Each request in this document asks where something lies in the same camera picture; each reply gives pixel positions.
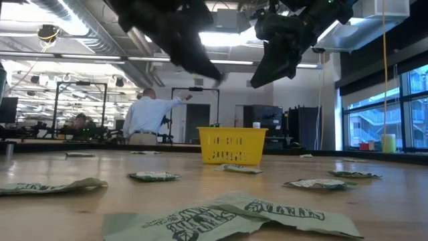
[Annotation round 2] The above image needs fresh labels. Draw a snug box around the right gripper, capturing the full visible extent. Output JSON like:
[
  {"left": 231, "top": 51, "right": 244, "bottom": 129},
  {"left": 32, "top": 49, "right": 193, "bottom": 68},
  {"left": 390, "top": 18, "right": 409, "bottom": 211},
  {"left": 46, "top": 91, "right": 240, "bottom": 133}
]
[{"left": 249, "top": 0, "right": 335, "bottom": 89}]

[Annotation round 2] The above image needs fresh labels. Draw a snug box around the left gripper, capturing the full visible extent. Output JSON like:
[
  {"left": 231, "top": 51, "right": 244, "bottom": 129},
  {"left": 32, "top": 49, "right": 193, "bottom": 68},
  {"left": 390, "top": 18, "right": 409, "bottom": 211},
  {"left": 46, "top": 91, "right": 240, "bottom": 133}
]
[{"left": 106, "top": 0, "right": 229, "bottom": 88}]

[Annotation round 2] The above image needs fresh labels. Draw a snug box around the white Truvia sweetener packet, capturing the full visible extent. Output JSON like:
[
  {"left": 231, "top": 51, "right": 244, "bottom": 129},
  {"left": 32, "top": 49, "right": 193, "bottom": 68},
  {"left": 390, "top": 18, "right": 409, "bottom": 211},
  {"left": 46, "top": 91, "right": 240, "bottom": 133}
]
[
  {"left": 282, "top": 178, "right": 358, "bottom": 191},
  {"left": 65, "top": 151, "right": 97, "bottom": 158},
  {"left": 327, "top": 169, "right": 383, "bottom": 179},
  {"left": 128, "top": 171, "right": 182, "bottom": 183}
]

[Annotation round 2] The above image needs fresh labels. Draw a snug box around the fluorescent light strip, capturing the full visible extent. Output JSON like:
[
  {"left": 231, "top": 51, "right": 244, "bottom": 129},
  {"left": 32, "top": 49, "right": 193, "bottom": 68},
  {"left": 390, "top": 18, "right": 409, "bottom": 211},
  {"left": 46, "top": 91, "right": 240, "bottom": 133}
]
[
  {"left": 209, "top": 59, "right": 254, "bottom": 66},
  {"left": 296, "top": 62, "right": 324, "bottom": 70},
  {"left": 126, "top": 56, "right": 171, "bottom": 63},
  {"left": 0, "top": 51, "right": 56, "bottom": 58},
  {"left": 60, "top": 54, "right": 123, "bottom": 62}
]

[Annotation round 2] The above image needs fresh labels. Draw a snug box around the grey ceiling box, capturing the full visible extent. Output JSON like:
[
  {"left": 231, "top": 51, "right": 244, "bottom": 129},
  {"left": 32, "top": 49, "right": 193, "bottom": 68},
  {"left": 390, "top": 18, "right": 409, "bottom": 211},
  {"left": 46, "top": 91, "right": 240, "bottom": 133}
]
[{"left": 215, "top": 8, "right": 239, "bottom": 33}]

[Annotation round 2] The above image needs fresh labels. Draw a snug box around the black cabinet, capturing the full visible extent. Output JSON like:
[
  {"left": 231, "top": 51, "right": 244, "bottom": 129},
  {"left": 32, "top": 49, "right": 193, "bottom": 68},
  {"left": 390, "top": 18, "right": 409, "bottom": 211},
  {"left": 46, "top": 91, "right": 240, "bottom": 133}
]
[{"left": 243, "top": 104, "right": 285, "bottom": 151}]

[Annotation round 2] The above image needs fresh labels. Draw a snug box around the black partition panel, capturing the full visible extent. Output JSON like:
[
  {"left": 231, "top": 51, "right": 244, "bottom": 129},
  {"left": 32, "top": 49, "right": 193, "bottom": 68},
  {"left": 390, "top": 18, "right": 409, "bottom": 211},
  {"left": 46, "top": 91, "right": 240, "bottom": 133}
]
[{"left": 287, "top": 106, "right": 322, "bottom": 151}]

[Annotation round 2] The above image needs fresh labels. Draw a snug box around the person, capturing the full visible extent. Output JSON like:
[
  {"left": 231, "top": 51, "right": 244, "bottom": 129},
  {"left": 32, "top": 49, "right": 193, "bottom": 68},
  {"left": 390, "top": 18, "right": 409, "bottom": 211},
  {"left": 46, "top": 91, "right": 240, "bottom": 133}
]
[
  {"left": 66, "top": 112, "right": 98, "bottom": 141},
  {"left": 122, "top": 87, "right": 194, "bottom": 146}
]

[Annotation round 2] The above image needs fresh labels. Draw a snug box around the yellow plastic basket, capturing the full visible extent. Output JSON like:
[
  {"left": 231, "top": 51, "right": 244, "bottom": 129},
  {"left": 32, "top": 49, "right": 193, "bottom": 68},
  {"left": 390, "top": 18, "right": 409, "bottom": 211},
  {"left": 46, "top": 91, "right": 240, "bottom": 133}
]
[{"left": 196, "top": 127, "right": 269, "bottom": 166}]

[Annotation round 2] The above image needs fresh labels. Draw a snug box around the white ceiling air unit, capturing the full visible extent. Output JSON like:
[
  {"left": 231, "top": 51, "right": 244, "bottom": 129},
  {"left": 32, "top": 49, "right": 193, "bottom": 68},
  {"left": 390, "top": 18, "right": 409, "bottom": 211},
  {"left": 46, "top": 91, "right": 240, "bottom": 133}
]
[{"left": 314, "top": 0, "right": 411, "bottom": 54}]

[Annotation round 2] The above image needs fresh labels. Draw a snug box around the large window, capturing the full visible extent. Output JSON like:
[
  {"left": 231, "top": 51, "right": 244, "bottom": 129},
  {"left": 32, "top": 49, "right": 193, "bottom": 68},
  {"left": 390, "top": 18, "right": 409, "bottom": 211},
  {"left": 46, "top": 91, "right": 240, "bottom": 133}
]
[{"left": 341, "top": 63, "right": 428, "bottom": 151}]

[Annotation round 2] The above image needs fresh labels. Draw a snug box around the yellow-green cylinder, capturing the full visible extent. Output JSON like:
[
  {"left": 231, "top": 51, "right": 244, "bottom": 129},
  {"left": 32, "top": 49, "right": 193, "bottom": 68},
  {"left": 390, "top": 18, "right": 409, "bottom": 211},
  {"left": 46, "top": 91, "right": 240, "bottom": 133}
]
[{"left": 381, "top": 133, "right": 397, "bottom": 153}]

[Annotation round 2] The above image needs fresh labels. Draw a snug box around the black ceiling device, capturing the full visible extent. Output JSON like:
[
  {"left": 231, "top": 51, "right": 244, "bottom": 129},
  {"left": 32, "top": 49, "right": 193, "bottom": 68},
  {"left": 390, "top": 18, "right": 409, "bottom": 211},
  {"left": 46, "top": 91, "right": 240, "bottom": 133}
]
[{"left": 36, "top": 23, "right": 61, "bottom": 44}]

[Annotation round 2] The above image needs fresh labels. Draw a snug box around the black monitor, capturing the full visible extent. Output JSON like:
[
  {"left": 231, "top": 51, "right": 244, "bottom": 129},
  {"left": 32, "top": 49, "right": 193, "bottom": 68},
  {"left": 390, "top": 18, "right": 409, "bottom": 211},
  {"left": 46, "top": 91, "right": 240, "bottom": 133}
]
[{"left": 0, "top": 96, "right": 19, "bottom": 125}]

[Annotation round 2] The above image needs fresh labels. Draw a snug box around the black robot station frame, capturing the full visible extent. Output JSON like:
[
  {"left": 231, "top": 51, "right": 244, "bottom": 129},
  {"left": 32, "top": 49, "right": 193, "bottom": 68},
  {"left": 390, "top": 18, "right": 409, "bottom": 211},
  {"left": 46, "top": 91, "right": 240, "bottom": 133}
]
[
  {"left": 169, "top": 86, "right": 221, "bottom": 145},
  {"left": 51, "top": 80, "right": 108, "bottom": 140}
]

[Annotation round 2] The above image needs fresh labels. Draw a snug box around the silver ventilation duct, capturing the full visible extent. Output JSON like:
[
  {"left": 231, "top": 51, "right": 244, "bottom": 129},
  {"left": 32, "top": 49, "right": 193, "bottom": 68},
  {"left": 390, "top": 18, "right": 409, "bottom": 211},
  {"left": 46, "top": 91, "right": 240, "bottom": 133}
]
[{"left": 29, "top": 0, "right": 158, "bottom": 88}]

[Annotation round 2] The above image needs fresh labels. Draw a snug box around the black aluminium table frame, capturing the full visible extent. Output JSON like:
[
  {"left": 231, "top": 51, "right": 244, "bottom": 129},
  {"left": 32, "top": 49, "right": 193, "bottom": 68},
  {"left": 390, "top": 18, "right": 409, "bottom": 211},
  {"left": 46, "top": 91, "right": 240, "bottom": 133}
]
[{"left": 0, "top": 139, "right": 428, "bottom": 167}]

